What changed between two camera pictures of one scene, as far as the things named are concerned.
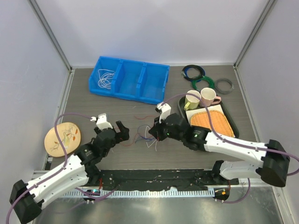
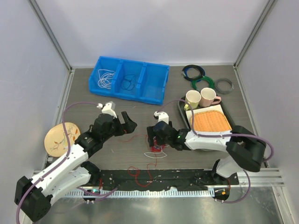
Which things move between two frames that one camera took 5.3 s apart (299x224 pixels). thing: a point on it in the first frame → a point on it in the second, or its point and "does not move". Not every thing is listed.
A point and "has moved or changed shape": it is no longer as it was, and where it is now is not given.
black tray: x=183 y=111 does not move
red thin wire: x=135 y=136 → x=155 y=148
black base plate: x=162 y=179 does not move
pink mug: x=209 y=96 does not move
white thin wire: x=145 y=135 has moved or changed shape
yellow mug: x=192 y=102 does not move
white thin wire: x=105 y=81 does not move
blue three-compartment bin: x=138 y=80 does not move
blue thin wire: x=138 y=129 → x=125 y=79
